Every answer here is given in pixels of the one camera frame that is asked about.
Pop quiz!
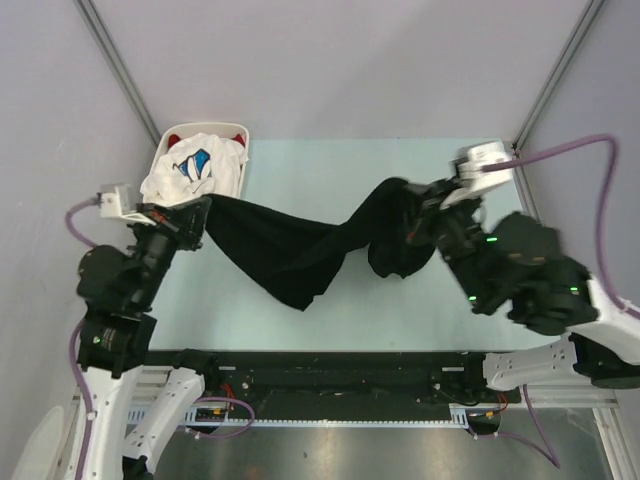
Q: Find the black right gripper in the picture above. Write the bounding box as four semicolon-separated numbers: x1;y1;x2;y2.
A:
392;177;487;311

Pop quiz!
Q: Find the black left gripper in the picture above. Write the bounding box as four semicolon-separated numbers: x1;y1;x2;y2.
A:
126;194;212;307

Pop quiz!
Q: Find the white plastic laundry basket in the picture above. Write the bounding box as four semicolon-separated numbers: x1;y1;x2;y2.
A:
140;122;250;207

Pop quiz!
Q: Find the black t shirt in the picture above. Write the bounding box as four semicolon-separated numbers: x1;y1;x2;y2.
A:
206;177;435;311

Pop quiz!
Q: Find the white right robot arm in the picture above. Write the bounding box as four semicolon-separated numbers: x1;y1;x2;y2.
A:
403;179;639;401

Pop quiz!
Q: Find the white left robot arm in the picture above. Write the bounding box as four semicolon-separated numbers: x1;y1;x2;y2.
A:
68;197;221;479

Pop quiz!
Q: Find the white t shirt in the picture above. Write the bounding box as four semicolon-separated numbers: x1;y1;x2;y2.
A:
140;133;248;207

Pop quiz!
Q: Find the red t shirt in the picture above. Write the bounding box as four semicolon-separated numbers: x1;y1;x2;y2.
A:
167;134;246;149

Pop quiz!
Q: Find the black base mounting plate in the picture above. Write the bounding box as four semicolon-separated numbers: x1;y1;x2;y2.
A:
144;349;501;419

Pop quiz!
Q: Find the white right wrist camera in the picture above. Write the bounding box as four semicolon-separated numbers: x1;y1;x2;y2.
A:
440;141;513;210

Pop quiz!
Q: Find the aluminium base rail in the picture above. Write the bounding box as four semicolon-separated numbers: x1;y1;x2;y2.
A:
131;366;619;408

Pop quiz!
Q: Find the slotted white cable duct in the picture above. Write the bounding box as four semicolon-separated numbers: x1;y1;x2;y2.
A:
124;404;474;429

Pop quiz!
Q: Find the left aluminium frame post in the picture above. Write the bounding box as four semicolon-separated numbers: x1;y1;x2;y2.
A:
72;0;161;146

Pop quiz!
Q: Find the aluminium frame post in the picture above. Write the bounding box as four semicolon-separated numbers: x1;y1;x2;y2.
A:
511;0;608;151
72;0;161;146

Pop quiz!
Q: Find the right aluminium frame post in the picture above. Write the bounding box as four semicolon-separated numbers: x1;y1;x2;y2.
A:
511;0;608;151

